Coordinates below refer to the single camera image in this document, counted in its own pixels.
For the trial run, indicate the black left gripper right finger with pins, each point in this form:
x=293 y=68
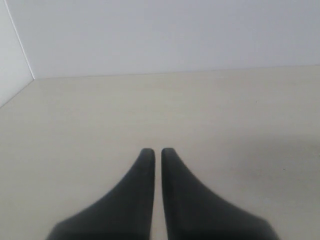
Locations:
x=194 y=212

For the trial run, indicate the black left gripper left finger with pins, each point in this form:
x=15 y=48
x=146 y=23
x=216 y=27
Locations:
x=124 y=213

